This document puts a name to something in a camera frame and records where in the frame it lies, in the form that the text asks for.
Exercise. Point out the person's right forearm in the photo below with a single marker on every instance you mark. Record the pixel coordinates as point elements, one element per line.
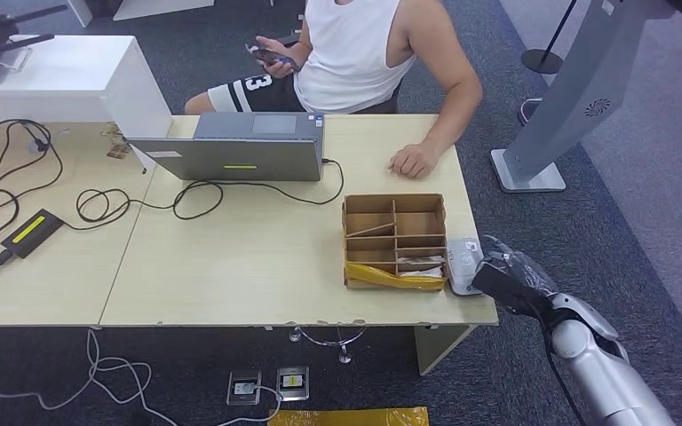
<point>303,50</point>

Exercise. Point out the person's left forearm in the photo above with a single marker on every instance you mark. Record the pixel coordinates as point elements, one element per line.
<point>455,117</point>

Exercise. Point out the person's right hand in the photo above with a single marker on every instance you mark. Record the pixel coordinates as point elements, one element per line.
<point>279,67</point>

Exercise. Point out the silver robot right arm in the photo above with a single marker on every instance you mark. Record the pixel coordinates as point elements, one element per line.
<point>600,364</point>

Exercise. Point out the white furniture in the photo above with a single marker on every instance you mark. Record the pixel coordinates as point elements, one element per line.
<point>160,6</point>

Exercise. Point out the black smartphone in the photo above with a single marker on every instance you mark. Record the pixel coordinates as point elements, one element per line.
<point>270,56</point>

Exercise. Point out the person's left hand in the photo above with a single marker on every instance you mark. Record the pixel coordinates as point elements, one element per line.
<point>414,161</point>

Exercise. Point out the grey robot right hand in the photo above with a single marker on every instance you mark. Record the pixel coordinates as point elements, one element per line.
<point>526,270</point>

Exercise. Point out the wooden desk leg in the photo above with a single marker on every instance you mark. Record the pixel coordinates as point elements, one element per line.
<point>436,347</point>

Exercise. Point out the person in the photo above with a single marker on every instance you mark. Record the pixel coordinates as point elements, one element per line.
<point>353,47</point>

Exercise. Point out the white cabinet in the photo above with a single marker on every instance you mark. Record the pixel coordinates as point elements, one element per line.
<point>53,70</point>

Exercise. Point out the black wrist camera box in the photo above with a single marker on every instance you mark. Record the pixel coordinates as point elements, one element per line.
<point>505,288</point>

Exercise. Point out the round stanchion base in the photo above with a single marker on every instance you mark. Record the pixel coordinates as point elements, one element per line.
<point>527,109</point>

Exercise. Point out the floor socket with yellow label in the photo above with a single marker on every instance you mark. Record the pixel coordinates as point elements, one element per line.
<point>292,383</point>

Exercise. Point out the grey laptop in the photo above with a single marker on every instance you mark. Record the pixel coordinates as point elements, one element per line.
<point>250,156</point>

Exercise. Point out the black power adapter yellow label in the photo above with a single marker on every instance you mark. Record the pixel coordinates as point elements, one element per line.
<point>31,233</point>

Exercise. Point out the grey kiosk stand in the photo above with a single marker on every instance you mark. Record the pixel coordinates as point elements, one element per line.
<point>582,88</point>

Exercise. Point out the grey card reader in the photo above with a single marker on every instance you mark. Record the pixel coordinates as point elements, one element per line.
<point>461,267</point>

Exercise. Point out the black stanchion post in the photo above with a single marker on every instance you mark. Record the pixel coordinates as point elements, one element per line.
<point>541,60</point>

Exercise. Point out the clear acrylic stand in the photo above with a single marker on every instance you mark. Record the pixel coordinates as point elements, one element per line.
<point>15,59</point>

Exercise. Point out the yellow plastic bag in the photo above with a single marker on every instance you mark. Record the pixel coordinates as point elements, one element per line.
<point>348,417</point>

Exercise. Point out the brown sticker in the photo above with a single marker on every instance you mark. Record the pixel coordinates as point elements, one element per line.
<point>110,130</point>
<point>117,152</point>

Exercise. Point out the cardboard divider box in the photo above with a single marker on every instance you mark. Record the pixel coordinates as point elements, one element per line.
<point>377,204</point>

